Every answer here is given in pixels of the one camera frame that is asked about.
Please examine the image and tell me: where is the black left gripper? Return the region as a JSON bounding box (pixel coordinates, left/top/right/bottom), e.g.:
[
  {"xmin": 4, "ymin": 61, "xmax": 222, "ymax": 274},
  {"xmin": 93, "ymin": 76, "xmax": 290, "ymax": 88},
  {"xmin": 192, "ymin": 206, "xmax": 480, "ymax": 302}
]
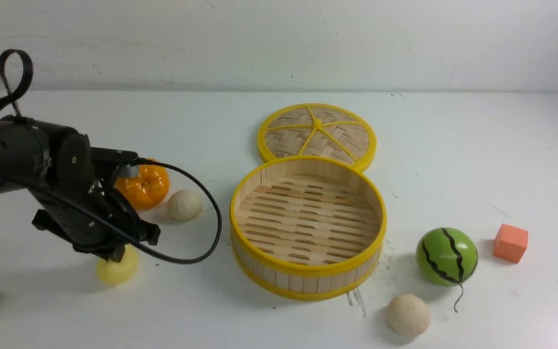
[{"xmin": 31, "ymin": 133, "xmax": 161, "ymax": 262}]

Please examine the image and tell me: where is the yellow bun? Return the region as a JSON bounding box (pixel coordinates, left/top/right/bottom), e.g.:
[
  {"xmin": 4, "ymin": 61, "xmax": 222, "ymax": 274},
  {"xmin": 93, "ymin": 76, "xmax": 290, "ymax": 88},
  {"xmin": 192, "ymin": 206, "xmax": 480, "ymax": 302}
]
[{"xmin": 96, "ymin": 244, "xmax": 139, "ymax": 286}]

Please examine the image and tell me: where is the white bun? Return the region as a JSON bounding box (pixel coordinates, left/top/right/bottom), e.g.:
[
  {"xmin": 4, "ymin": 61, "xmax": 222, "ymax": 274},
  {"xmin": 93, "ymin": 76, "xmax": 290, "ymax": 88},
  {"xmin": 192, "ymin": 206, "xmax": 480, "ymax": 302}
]
[
  {"xmin": 386, "ymin": 293, "xmax": 431, "ymax": 339},
  {"xmin": 168, "ymin": 190, "xmax": 203, "ymax": 222}
]

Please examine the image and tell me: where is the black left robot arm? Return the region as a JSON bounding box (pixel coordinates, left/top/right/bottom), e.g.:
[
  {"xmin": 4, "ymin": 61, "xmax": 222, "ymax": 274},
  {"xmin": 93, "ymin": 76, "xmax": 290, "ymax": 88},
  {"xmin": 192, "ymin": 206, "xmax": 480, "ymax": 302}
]
[{"xmin": 0, "ymin": 115, "xmax": 161, "ymax": 262}]

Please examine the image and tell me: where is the yellow-rimmed bamboo steamer tray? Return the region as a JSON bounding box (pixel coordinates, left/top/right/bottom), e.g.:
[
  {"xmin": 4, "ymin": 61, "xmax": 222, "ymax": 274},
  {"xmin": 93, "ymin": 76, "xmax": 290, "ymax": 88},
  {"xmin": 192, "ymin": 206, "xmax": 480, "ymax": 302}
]
[{"xmin": 230, "ymin": 156, "xmax": 387, "ymax": 301}]

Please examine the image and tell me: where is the woven bamboo steamer lid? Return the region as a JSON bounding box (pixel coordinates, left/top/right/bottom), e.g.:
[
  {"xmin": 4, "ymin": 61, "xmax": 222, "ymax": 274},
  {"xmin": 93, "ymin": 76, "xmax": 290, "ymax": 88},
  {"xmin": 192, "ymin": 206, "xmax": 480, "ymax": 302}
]
[{"xmin": 256, "ymin": 103, "xmax": 378, "ymax": 172}]

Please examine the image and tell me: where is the orange plastic tangerine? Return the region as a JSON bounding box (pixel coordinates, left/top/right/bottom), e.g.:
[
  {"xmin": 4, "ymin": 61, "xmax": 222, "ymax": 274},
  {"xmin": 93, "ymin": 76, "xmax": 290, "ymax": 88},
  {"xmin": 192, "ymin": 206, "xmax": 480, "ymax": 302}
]
[{"xmin": 114, "ymin": 165, "xmax": 171, "ymax": 211}]

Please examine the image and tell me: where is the green toy watermelon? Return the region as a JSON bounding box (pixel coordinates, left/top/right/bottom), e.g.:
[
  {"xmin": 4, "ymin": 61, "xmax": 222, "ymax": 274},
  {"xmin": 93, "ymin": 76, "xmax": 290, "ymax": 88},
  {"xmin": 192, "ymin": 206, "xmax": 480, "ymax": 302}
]
[{"xmin": 416, "ymin": 227, "xmax": 479, "ymax": 312}]

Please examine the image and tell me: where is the orange foam cube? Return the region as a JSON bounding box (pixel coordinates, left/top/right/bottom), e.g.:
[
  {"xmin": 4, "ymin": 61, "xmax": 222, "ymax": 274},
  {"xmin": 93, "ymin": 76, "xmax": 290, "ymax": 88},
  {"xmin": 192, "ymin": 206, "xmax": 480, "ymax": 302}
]
[{"xmin": 492, "ymin": 223, "xmax": 529, "ymax": 264}]

